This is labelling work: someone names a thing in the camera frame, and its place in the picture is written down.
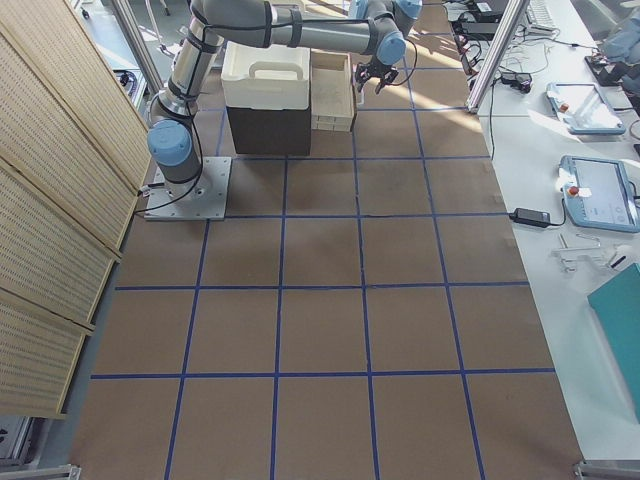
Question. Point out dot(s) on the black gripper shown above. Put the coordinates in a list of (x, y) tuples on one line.
[(376, 69)]

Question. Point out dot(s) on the wooden drawer with white handle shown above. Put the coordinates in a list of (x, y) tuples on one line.
[(333, 96)]

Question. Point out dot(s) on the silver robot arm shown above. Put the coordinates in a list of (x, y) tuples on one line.
[(375, 29)]

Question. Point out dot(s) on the dark brown drawer cabinet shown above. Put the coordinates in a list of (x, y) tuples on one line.
[(270, 132)]

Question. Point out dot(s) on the white plastic tray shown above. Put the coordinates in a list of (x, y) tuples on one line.
[(275, 78)]

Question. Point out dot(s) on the black power adapter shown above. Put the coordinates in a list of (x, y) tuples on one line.
[(535, 218)]

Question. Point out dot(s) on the far teach pendant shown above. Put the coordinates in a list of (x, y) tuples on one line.
[(583, 109)]

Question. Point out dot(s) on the teach pendant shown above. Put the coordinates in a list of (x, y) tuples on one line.
[(583, 109), (598, 194)]

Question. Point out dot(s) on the near teach pendant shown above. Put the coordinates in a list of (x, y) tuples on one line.
[(598, 194)]

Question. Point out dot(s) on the wooden pegboard panel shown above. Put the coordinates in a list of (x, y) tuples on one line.
[(73, 156)]

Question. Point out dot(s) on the teal box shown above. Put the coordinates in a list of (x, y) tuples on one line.
[(616, 304)]

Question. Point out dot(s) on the aluminium frame post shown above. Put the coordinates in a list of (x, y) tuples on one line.
[(515, 10)]

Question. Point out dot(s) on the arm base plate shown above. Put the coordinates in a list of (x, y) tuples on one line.
[(194, 201)]

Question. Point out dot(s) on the clear acrylic bracket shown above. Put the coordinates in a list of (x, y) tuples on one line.
[(589, 249)]

